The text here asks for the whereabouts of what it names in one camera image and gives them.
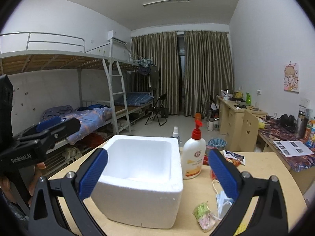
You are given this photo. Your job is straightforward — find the green bottle on desk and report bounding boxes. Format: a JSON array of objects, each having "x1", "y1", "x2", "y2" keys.
[{"x1": 246, "y1": 92, "x2": 251, "y2": 106}]

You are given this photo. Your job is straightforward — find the grey jacket sleeve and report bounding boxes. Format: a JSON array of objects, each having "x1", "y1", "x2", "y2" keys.
[{"x1": 1, "y1": 190, "x2": 28, "y2": 235}]

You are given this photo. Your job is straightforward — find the printed paper sheet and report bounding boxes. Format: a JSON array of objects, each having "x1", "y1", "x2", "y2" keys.
[{"x1": 273, "y1": 140, "x2": 313, "y2": 157}]

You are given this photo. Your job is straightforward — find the anime wall poster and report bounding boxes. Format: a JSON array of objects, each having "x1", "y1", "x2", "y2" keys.
[{"x1": 283, "y1": 63, "x2": 299, "y2": 93}]

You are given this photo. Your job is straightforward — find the clear spray bottle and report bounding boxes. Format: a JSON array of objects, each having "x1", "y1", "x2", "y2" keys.
[{"x1": 172, "y1": 126, "x2": 181, "y2": 144}]

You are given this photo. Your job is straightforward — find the green floral tissue pack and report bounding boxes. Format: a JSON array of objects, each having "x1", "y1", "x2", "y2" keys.
[{"x1": 193, "y1": 202, "x2": 218, "y2": 232}]

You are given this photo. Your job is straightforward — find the wooden chair smiley back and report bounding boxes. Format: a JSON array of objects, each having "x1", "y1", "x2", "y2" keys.
[{"x1": 239, "y1": 111, "x2": 259, "y2": 152}]

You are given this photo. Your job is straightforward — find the person's left hand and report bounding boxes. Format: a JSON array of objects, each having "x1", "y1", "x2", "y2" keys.
[{"x1": 0, "y1": 162, "x2": 46, "y2": 206}]

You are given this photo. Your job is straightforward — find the black folding chair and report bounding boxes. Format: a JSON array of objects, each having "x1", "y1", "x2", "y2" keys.
[{"x1": 145, "y1": 93, "x2": 167, "y2": 126}]

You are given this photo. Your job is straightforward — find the white air conditioner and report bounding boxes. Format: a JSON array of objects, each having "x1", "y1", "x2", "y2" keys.
[{"x1": 107, "y1": 30, "x2": 128, "y2": 45}]

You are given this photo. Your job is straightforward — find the metal bunk bed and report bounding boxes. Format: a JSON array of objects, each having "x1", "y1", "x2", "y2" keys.
[{"x1": 0, "y1": 31, "x2": 158, "y2": 175}]

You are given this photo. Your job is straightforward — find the orange snack bag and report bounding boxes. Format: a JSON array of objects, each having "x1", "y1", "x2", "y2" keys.
[{"x1": 208, "y1": 149, "x2": 246, "y2": 180}]

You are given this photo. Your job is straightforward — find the blue face mask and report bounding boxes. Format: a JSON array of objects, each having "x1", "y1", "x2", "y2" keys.
[{"x1": 212, "y1": 180, "x2": 234, "y2": 220}]

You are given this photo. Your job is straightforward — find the wooden desk with clutter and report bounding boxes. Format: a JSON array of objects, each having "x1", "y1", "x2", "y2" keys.
[{"x1": 217, "y1": 96, "x2": 314, "y2": 194}]

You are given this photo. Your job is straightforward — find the blue waste basket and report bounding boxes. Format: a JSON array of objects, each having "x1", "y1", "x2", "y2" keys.
[{"x1": 208, "y1": 138, "x2": 227, "y2": 150}]

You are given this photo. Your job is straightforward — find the ceiling tube light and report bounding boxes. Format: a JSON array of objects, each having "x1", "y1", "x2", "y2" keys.
[{"x1": 143, "y1": 0, "x2": 191, "y2": 7}]

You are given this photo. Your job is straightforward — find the white lotion pump bottle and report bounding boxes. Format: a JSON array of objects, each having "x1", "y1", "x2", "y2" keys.
[{"x1": 181, "y1": 119, "x2": 207, "y2": 180}]

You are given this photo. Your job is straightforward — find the white foam box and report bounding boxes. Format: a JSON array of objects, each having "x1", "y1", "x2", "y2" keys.
[{"x1": 91, "y1": 135, "x2": 183, "y2": 229}]

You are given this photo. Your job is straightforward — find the brown curtains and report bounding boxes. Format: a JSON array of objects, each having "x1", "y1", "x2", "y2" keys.
[{"x1": 131, "y1": 30, "x2": 234, "y2": 116}]

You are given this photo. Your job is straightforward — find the black headphones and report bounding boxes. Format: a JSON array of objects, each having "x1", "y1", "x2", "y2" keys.
[{"x1": 280, "y1": 114, "x2": 296, "y2": 132}]

